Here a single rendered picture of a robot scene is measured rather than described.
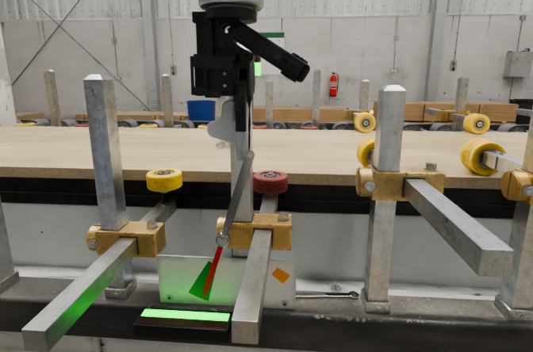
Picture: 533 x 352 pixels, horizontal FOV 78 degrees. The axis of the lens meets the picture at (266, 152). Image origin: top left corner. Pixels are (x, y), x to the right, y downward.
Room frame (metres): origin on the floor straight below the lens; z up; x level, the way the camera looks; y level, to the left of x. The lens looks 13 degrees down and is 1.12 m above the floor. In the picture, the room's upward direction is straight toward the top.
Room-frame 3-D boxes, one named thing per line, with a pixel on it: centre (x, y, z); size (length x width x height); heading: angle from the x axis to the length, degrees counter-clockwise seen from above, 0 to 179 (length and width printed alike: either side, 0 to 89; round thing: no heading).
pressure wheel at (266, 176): (0.73, -0.01, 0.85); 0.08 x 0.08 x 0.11
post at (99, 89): (0.59, 0.29, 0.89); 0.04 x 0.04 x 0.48; 85
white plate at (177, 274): (0.55, 0.08, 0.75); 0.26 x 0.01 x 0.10; 85
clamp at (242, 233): (0.57, 0.02, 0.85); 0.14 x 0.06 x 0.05; 85
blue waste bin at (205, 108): (6.27, 1.21, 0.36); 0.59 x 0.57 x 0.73; 175
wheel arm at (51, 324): (0.55, 0.26, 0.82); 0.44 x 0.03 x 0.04; 175
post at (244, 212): (0.57, 0.04, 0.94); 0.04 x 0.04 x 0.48; 85
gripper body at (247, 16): (0.49, 0.06, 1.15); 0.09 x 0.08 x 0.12; 86
